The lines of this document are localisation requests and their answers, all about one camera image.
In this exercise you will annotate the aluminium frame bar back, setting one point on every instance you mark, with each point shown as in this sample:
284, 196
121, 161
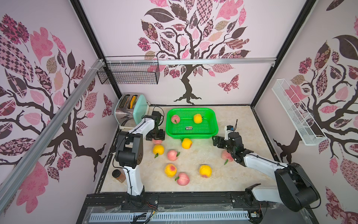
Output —
199, 61

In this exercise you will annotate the white vented cable duct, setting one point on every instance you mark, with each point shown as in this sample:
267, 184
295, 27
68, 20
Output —
181, 216

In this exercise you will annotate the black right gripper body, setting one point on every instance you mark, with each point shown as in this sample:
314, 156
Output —
221, 141

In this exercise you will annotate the brown spice jar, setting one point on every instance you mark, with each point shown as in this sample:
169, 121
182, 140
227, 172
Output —
119, 175

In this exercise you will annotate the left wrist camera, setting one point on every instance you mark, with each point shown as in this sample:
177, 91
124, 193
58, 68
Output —
158, 118

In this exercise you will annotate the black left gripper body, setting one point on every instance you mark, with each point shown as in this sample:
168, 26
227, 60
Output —
155, 134

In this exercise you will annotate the pink peach front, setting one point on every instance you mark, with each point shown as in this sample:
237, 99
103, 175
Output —
182, 179

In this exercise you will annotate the green plastic basket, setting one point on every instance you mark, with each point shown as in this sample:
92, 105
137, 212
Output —
205, 130

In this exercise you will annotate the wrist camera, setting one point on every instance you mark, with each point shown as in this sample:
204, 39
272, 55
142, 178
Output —
158, 118
228, 129

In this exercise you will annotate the mint green toaster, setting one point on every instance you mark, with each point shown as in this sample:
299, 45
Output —
130, 109

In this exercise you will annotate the aluminium frame bar left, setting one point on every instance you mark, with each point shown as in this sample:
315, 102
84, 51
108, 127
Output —
12, 183

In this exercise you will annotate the black wire wall basket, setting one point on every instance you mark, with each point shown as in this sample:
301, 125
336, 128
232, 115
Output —
130, 70

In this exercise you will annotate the yellow peach left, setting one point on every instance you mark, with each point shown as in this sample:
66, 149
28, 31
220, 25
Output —
158, 150

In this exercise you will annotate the yellow peach with red blush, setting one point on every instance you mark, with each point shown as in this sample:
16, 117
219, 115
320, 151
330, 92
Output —
198, 118

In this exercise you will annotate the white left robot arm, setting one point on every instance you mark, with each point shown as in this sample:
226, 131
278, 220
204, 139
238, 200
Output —
130, 150

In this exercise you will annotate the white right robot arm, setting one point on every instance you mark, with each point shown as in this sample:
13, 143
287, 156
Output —
293, 187

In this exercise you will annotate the large pink peach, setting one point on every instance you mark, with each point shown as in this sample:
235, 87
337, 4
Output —
157, 142

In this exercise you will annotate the yellow peach front right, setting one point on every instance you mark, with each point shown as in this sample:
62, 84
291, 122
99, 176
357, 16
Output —
205, 171

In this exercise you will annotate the yellow peach near basket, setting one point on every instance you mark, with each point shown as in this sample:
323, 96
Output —
186, 143

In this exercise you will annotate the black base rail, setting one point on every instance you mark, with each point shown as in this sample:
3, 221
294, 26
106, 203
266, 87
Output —
169, 200

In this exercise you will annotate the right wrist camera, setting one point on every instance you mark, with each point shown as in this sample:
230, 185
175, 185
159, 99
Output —
228, 129

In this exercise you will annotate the small pink peach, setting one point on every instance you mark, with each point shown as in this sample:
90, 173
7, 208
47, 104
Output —
226, 156

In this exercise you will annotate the aluminium frame bar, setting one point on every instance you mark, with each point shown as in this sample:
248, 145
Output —
12, 183
199, 61

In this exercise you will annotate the yellow red peach front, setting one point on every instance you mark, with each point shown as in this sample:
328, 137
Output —
170, 170

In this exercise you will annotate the white wire wall shelf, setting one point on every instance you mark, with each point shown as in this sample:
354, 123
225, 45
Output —
291, 98

